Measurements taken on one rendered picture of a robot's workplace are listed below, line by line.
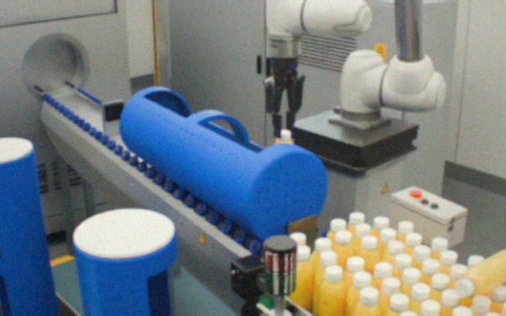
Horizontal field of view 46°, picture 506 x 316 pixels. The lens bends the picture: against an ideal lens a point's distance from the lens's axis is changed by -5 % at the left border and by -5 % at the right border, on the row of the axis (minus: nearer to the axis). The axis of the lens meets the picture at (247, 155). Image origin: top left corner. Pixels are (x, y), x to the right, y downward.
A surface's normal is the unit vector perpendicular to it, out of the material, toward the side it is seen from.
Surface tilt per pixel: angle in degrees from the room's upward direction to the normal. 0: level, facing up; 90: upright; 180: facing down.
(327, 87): 90
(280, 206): 90
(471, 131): 90
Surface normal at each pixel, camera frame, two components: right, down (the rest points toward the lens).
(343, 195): -0.75, 0.24
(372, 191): 0.66, 0.26
